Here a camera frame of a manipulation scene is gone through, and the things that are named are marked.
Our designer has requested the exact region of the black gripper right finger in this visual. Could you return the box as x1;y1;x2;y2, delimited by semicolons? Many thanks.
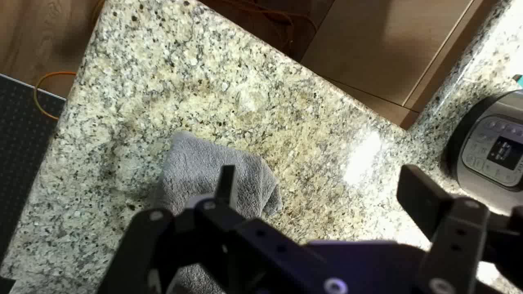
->
398;164;523;294

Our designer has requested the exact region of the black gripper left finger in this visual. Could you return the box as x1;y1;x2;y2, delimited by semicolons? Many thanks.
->
97;164;350;294

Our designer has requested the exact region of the grey terry cloth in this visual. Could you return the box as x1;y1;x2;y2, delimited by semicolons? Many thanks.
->
146;129;285;294

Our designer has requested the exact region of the silver electric pressure cooker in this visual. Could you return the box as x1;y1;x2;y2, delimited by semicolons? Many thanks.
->
443;88;523;217

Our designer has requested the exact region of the wooden cabinet panel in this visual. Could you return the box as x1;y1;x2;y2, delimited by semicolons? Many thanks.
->
301;0;487;129

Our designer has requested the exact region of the black floor mat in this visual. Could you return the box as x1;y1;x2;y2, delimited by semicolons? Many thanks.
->
0;72;67;263

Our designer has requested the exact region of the orange cable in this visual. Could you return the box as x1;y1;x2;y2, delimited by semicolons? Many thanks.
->
31;70;79;121

